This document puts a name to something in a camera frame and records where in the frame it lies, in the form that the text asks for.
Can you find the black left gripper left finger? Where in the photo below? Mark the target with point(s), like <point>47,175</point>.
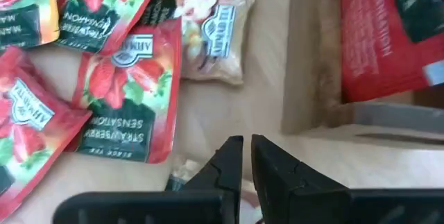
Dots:
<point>156,206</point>

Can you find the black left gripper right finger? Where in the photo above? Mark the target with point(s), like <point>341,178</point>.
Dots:
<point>312,203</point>

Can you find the red strawberry tea bag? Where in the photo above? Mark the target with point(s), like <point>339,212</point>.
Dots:
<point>128,88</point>
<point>374,43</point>
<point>104,5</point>
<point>31,123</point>

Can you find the wooden tea box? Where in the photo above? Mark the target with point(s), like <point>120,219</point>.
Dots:
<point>312,78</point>

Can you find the orange mango tea bag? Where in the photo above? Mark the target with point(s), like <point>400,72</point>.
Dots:
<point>24,9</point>

